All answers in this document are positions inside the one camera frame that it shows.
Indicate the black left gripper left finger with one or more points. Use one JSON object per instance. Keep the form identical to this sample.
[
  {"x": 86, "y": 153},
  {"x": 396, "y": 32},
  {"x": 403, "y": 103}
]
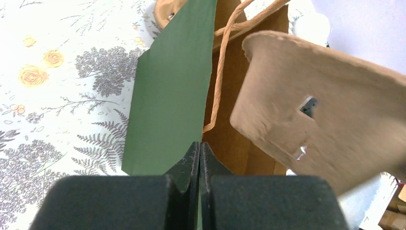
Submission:
[{"x": 163, "y": 202}]

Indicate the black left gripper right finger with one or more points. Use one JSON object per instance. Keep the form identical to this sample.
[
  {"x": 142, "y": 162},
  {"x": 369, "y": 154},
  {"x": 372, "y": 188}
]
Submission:
[{"x": 263, "y": 202}]

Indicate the green paper bag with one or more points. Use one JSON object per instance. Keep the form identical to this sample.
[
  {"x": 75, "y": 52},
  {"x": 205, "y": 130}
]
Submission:
[{"x": 186, "y": 86}]

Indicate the cardboard cup carrier tray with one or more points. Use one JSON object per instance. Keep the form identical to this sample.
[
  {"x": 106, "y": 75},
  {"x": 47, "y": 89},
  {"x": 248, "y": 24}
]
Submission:
[{"x": 321, "y": 112}]

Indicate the floral table mat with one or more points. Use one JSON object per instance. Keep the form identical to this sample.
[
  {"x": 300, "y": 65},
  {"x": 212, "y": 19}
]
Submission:
[{"x": 67, "y": 69}]

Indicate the white cup lid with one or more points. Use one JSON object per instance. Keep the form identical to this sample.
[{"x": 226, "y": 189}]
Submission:
[{"x": 312, "y": 27}]

